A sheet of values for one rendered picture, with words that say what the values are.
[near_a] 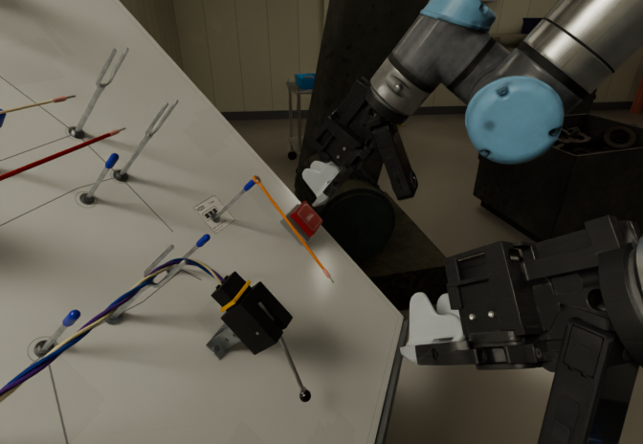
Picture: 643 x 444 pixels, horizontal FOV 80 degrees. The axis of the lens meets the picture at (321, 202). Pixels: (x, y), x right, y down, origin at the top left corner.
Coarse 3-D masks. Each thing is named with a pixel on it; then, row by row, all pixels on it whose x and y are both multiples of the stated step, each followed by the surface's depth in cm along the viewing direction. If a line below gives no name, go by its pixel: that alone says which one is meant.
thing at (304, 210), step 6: (300, 204) 66; (306, 204) 67; (300, 210) 65; (306, 210) 66; (312, 210) 67; (294, 216) 63; (300, 216) 64; (306, 216) 65; (312, 216) 66; (318, 216) 67; (300, 222) 63; (306, 222) 64; (312, 222) 65; (318, 222) 66; (306, 228) 64; (312, 228) 64; (318, 228) 65; (312, 234) 64
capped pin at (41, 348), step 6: (72, 312) 29; (78, 312) 29; (66, 318) 29; (72, 318) 29; (66, 324) 29; (72, 324) 30; (60, 330) 30; (54, 336) 31; (42, 342) 34; (48, 342) 32; (54, 342) 32; (36, 348) 33; (42, 348) 33; (48, 348) 33; (36, 354) 33; (42, 354) 33
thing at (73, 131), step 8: (112, 56) 39; (104, 64) 40; (120, 64) 41; (104, 72) 41; (112, 72) 42; (96, 96) 43; (88, 104) 44; (88, 112) 45; (80, 120) 46; (72, 128) 47; (80, 128) 46; (72, 136) 46; (80, 136) 47
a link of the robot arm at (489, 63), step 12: (492, 48) 44; (504, 48) 45; (480, 60) 44; (492, 60) 44; (468, 72) 44; (480, 72) 44; (456, 84) 46; (468, 84) 45; (456, 96) 48; (468, 96) 45
